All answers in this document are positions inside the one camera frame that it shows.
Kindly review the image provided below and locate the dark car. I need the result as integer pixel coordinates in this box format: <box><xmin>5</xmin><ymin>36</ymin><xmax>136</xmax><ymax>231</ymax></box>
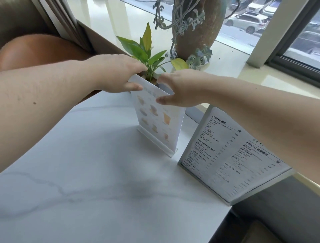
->
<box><xmin>291</xmin><ymin>30</ymin><xmax>320</xmax><ymax>55</ymax></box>

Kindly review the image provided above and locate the green leafy plant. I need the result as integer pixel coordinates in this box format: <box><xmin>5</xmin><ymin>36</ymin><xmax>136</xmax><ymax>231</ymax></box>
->
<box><xmin>116</xmin><ymin>23</ymin><xmax>189</xmax><ymax>82</ymax></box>

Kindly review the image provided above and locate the person's right hand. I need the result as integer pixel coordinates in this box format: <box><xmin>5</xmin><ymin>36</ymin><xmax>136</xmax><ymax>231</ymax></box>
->
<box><xmin>156</xmin><ymin>69</ymin><xmax>227</xmax><ymax>108</ymax></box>

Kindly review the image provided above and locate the white plant pot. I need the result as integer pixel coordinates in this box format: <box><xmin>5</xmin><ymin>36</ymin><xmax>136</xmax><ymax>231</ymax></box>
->
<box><xmin>140</xmin><ymin>71</ymin><xmax>175</xmax><ymax>96</ymax></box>

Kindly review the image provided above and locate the beige curtain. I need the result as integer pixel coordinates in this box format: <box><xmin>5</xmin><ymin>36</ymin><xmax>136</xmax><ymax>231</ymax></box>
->
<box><xmin>32</xmin><ymin>0</ymin><xmax>97</xmax><ymax>53</ymax></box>

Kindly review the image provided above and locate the acrylic text menu stand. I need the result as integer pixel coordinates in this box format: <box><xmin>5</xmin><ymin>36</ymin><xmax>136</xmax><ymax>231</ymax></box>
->
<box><xmin>178</xmin><ymin>106</ymin><xmax>297</xmax><ymax>207</ymax></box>

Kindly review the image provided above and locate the dark window frame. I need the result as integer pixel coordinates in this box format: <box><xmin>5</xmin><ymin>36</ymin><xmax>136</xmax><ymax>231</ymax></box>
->
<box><xmin>264</xmin><ymin>0</ymin><xmax>320</xmax><ymax>88</ymax></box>

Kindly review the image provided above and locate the white car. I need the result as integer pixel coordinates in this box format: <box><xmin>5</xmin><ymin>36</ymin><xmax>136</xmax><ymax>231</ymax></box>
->
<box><xmin>223</xmin><ymin>11</ymin><xmax>270</xmax><ymax>34</ymax></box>
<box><xmin>246</xmin><ymin>0</ymin><xmax>282</xmax><ymax>17</ymax></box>

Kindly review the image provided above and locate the orange leather chair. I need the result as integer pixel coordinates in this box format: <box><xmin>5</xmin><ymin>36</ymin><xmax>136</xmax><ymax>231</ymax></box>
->
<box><xmin>0</xmin><ymin>34</ymin><xmax>102</xmax><ymax>100</ymax></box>

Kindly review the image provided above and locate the person's left forearm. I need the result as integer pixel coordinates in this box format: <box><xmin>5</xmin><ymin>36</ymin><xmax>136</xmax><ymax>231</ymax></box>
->
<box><xmin>0</xmin><ymin>58</ymin><xmax>100</xmax><ymax>173</ymax></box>

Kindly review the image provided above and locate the person's left hand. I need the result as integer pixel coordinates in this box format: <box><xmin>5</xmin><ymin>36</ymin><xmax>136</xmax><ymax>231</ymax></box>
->
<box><xmin>89</xmin><ymin>54</ymin><xmax>148</xmax><ymax>94</ymax></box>

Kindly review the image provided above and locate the acrylic picture menu stand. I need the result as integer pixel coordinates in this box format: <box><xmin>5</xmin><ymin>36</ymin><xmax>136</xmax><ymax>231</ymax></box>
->
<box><xmin>127</xmin><ymin>74</ymin><xmax>187</xmax><ymax>158</ymax></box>

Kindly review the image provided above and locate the brown vase with metal vines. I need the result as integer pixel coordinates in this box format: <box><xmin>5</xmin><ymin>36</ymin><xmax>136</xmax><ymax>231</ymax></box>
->
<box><xmin>152</xmin><ymin>0</ymin><xmax>228</xmax><ymax>70</ymax></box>

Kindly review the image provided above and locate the person's right forearm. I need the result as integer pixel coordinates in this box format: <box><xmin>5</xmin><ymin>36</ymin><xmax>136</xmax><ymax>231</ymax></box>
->
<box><xmin>212</xmin><ymin>76</ymin><xmax>320</xmax><ymax>185</ymax></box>

